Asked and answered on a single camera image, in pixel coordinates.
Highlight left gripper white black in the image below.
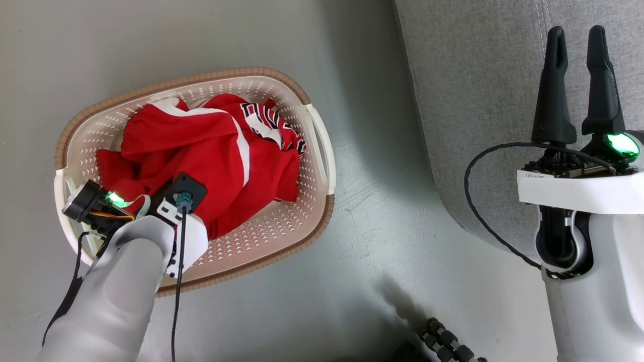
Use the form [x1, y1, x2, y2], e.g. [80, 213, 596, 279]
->
[62, 178, 210, 278]

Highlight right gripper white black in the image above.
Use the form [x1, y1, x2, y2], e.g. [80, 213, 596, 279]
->
[517, 25, 644, 214]

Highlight red garment wide white trim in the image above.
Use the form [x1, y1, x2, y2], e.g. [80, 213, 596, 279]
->
[96, 97, 302, 240]

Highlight cream perforated laundry basket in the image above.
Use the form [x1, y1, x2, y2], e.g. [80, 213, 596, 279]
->
[54, 66, 337, 297]

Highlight grey fabric sofa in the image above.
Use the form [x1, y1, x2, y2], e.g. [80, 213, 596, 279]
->
[392, 0, 644, 267]

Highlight flat black arm cable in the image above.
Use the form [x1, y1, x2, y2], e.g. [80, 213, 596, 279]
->
[42, 231, 92, 347]

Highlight black camera cable teal plug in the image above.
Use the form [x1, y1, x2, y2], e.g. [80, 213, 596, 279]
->
[170, 194, 194, 362]

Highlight thin black looped cable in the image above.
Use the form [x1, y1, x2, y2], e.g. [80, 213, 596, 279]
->
[464, 142, 617, 278]

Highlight black corrugated hose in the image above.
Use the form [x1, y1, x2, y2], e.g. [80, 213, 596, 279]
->
[417, 317, 488, 362]

